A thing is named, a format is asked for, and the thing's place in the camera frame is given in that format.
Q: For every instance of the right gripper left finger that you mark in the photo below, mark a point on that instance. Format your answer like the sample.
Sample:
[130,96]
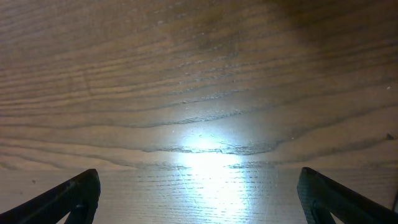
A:
[76,199]

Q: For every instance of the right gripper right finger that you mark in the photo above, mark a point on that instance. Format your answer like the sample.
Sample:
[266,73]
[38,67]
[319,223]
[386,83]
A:
[323,199]

